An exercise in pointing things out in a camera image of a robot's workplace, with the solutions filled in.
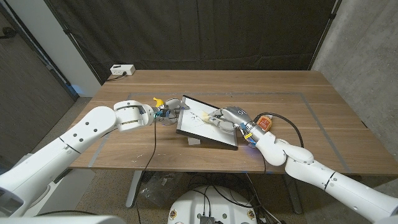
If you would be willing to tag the pale sticky note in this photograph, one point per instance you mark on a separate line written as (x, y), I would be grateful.
(194, 141)

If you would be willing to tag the small black-framed whiteboard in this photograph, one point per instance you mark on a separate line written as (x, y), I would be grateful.
(196, 129)

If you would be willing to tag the black backdrop stand pole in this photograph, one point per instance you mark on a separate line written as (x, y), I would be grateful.
(325, 31)
(72, 40)

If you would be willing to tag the pale yellow sponge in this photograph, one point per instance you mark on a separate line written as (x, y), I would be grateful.
(205, 116)

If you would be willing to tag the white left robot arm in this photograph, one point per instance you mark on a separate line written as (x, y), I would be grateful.
(71, 143)

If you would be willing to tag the black backdrop curtain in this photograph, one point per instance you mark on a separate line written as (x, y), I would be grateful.
(202, 31)

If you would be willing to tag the white power strip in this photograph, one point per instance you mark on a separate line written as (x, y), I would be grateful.
(122, 69)

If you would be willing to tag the clear plastic bag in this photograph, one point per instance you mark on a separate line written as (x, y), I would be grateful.
(158, 189)

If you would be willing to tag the yellow toy banana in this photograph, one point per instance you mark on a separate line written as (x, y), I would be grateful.
(158, 101)

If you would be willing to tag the grey table leg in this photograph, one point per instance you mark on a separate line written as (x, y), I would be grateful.
(134, 189)
(293, 196)

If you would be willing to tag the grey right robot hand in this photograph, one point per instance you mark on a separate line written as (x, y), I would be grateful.
(236, 116)

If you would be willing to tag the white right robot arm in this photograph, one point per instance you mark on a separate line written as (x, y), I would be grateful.
(326, 183)

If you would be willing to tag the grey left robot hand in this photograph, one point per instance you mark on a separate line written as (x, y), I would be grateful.
(169, 110)

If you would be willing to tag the white robot torso base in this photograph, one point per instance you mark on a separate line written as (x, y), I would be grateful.
(189, 205)

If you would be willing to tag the orange plastic bottle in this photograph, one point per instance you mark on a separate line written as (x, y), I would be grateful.
(264, 124)

